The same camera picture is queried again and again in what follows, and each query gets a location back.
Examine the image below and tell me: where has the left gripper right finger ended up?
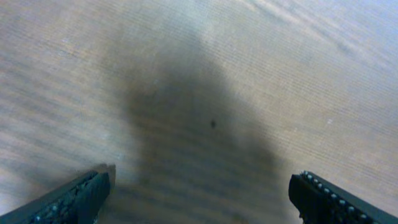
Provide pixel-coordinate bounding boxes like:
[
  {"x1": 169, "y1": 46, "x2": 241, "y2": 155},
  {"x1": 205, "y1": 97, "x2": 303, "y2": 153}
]
[{"x1": 289, "y1": 170, "x2": 397, "y2": 224}]

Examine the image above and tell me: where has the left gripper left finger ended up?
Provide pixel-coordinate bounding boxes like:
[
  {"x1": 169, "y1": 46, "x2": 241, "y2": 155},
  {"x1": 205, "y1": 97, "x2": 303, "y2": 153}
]
[{"x1": 1, "y1": 170, "x2": 111, "y2": 224}]

